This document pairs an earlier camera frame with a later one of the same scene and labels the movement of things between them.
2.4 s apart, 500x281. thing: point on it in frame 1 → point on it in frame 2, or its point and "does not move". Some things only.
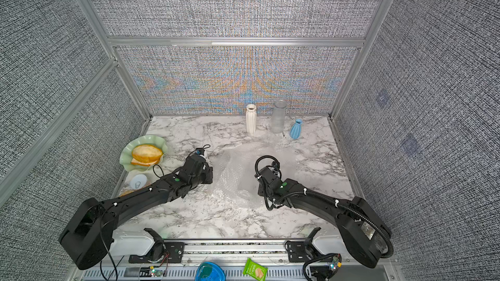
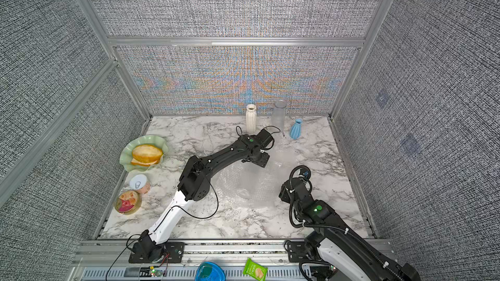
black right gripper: (260, 191) → (284, 194)
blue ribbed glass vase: (295, 129) does not move
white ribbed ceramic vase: (250, 118) does not move
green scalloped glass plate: (143, 153) does not move
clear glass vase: (278, 116) does not move
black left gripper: (209, 171) → (264, 161)
